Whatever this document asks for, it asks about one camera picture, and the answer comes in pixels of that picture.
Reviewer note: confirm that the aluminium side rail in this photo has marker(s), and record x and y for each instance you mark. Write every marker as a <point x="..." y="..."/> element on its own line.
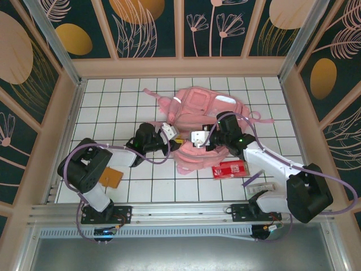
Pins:
<point x="70" y="121"/>

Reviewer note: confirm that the aluminium mounting rail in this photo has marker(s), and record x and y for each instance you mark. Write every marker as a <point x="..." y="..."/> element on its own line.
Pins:
<point x="183" y="211"/>

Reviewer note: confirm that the small white labelled box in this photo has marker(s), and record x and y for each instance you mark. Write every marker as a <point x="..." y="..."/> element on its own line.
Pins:
<point x="262" y="187"/>

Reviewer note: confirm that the brown leather wallet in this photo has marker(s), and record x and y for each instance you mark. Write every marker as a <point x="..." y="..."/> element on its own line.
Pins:
<point x="114" y="178"/>

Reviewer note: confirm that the small controller board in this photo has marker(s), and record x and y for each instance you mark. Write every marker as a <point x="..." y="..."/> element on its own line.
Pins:
<point x="268" y="228"/>
<point x="104" y="231"/>

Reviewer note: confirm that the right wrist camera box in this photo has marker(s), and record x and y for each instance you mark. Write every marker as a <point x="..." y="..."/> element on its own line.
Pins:
<point x="198" y="138"/>

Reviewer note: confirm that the purple pen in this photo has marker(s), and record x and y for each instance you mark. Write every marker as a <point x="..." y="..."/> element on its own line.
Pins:
<point x="251" y="180"/>

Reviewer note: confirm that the red packet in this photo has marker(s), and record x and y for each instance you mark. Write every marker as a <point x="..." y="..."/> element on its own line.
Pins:
<point x="228" y="170"/>

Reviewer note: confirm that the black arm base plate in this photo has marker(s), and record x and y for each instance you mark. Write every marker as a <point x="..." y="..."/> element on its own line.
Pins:
<point x="90" y="218"/>
<point x="239" y="216"/>

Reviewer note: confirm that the aluminium frame post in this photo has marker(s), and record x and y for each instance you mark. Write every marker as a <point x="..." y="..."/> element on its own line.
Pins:
<point x="59" y="48"/>
<point x="299" y="42"/>

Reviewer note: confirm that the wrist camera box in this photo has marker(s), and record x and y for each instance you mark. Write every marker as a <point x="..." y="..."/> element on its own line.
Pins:
<point x="169" y="130"/>
<point x="198" y="138"/>

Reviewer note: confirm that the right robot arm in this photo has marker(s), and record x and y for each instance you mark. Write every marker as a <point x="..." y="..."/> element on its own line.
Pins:
<point x="270" y="161"/>

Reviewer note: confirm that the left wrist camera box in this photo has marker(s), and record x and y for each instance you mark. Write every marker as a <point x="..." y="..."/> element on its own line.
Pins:
<point x="169" y="130"/>

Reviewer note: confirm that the grey metal sheet panel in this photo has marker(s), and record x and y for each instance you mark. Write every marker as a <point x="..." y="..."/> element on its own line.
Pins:
<point x="180" y="254"/>

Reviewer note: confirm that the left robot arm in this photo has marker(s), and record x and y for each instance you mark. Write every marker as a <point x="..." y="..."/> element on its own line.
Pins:
<point x="84" y="166"/>

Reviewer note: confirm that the pink backpack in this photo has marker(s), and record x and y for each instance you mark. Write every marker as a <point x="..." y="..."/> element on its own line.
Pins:
<point x="197" y="98"/>

